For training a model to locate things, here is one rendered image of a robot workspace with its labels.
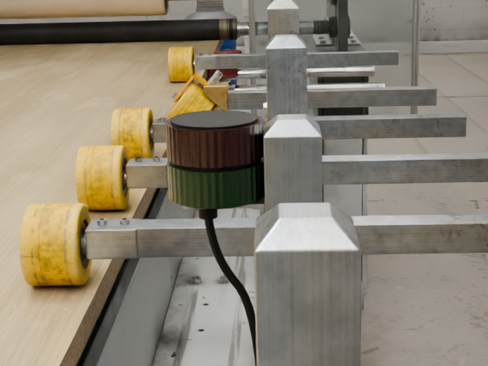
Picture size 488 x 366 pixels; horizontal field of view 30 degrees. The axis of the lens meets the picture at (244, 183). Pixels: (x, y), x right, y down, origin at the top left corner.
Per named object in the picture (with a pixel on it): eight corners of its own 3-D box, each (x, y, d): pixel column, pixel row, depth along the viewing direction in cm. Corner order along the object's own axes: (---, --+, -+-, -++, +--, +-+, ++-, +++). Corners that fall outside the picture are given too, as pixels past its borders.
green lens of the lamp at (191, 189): (265, 181, 60) (264, 148, 59) (263, 208, 54) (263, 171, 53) (173, 182, 60) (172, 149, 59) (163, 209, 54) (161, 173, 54)
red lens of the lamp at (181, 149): (264, 144, 59) (263, 110, 59) (263, 166, 53) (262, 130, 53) (172, 145, 59) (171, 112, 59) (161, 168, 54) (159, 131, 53)
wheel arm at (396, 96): (433, 102, 161) (434, 86, 160) (436, 105, 158) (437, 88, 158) (227, 107, 163) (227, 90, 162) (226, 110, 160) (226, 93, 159)
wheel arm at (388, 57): (396, 63, 210) (396, 47, 209) (399, 65, 206) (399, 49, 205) (180, 67, 212) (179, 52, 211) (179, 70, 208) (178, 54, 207)
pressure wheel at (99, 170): (124, 131, 113) (117, 179, 107) (132, 176, 119) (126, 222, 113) (76, 132, 113) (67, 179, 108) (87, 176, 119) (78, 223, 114)
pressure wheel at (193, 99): (191, 130, 167) (218, 97, 165) (187, 140, 159) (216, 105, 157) (165, 110, 166) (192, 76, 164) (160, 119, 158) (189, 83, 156)
